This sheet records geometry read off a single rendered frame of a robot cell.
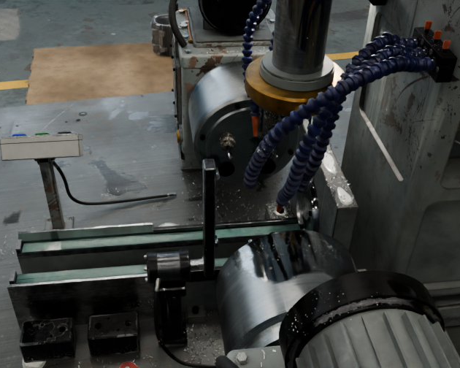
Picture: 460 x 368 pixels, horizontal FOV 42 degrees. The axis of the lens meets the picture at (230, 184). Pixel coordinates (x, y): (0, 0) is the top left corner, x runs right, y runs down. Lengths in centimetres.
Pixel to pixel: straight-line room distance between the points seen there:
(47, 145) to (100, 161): 41
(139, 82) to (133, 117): 154
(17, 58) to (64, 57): 49
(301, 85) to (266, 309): 37
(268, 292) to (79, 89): 267
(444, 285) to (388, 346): 68
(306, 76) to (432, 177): 27
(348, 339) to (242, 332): 32
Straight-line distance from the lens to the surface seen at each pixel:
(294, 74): 102
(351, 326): 63
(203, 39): 156
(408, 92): 109
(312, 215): 119
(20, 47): 437
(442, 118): 99
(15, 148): 139
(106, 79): 353
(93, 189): 166
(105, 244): 132
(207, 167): 97
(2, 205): 167
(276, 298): 90
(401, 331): 63
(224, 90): 137
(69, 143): 137
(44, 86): 353
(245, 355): 82
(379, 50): 90
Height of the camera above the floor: 183
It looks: 39 degrees down
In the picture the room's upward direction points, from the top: 2 degrees clockwise
